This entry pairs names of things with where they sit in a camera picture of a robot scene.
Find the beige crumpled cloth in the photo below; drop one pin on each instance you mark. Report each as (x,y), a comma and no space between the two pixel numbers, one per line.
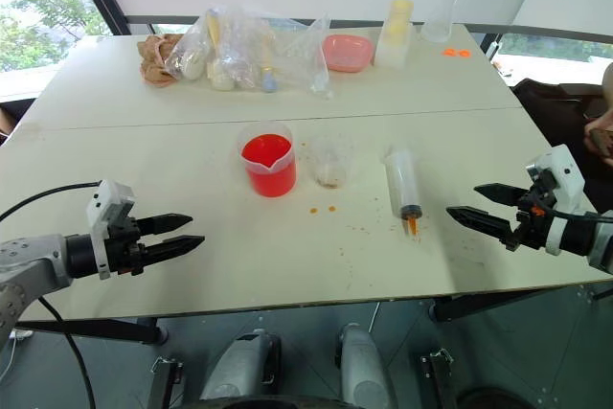
(152,61)

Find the person dark clothing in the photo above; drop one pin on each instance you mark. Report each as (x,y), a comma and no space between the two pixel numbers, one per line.
(551,112)

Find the beaker with red liquid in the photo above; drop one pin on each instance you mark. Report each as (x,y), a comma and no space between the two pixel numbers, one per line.
(269,169)

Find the clear bag with baby bottles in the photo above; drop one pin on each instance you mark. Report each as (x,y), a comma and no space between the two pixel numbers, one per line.
(225,50)

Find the black metal bracket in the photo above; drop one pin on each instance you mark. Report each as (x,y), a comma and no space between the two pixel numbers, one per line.
(165,380)
(438,375)

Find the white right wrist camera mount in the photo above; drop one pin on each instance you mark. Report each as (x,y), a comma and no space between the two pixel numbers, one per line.
(567,174)

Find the grey rounded robot leg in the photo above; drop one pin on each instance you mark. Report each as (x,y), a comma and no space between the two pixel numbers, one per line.
(239,366)
(364,366)

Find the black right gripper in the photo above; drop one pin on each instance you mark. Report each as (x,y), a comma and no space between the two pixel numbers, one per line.
(531,227)

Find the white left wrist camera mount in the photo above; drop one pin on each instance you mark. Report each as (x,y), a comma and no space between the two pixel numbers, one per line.
(106,196)

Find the pink plastic bowl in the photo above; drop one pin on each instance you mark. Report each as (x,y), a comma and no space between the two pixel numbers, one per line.
(347,52)

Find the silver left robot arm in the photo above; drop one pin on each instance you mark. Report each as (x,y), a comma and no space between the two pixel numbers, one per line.
(33,260)

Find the small clear plastic cup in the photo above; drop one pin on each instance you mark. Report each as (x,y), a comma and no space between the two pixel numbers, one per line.
(331,165)

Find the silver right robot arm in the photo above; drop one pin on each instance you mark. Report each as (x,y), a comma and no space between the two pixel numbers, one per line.
(591,236)

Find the person bare hand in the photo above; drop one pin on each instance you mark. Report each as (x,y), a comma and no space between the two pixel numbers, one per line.
(604,122)

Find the large clear plastic syringe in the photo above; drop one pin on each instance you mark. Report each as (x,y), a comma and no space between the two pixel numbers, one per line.
(403,179)

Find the empty clear plastic bag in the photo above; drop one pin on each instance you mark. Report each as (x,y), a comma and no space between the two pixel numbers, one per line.
(306,59)

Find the clear empty measuring beaker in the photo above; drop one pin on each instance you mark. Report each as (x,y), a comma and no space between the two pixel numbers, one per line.
(438,28)

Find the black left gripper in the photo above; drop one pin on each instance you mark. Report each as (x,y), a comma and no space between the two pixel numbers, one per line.
(125,248)

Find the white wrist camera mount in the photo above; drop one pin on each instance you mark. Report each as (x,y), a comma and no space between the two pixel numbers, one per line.
(567,174)
(106,196)

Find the black table frame bar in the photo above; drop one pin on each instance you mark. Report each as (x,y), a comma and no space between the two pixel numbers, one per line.
(96,330)
(503,303)

